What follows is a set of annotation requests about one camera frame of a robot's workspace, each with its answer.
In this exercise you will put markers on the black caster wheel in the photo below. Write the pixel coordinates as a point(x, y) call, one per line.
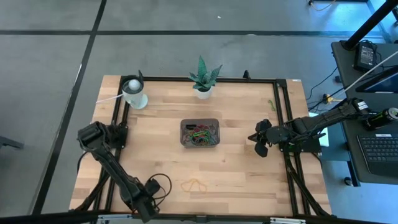
point(348, 181)

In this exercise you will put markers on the silver metal bracket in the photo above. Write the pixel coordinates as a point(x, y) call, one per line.
point(115, 217)
point(287, 221)

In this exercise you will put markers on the red rubber band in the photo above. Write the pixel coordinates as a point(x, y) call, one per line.
point(203, 127)

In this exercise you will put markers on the potted green snake plant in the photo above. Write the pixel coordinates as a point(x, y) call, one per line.
point(203, 79)

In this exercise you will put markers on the grey chair leg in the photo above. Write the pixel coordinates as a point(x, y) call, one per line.
point(9, 143)

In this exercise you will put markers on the black diagonal pole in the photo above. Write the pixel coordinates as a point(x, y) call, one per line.
point(370, 23)

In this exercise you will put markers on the white paper sheet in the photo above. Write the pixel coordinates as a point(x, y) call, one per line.
point(325, 141)

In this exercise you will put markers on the black laptop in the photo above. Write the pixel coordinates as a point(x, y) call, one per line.
point(379, 152)

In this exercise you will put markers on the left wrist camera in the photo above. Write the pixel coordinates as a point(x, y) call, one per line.
point(152, 186)

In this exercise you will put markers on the black flat monitor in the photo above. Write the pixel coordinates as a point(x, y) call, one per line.
point(382, 84)

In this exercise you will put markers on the black horizontal beam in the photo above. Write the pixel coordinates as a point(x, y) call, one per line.
point(46, 220)

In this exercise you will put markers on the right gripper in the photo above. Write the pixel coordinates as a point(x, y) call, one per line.
point(278, 135)

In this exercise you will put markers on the yellow power plug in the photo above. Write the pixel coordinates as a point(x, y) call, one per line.
point(327, 99)

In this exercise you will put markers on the white cylindrical table lamp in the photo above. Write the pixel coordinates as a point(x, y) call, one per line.
point(133, 96)

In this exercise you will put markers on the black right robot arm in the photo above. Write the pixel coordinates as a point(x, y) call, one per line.
point(326, 118)

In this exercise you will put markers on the grey translucent plastic bin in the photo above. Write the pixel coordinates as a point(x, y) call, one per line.
point(184, 140)

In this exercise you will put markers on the thick black rubber band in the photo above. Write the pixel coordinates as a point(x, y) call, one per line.
point(189, 126)

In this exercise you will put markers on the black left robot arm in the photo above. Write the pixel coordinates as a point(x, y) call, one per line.
point(109, 165)

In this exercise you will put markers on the green rubber band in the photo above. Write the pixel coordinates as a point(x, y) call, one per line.
point(271, 105)
point(200, 135)

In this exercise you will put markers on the black desk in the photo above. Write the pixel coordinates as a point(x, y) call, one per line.
point(342, 68)

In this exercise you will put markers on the black power adapter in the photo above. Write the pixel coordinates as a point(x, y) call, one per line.
point(364, 57)

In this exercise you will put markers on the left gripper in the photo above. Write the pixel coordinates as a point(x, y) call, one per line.
point(144, 208)

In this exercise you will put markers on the black aluminium table frame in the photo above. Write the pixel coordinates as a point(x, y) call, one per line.
point(236, 80)

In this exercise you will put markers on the black drink can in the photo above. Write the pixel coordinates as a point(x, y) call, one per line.
point(381, 119)

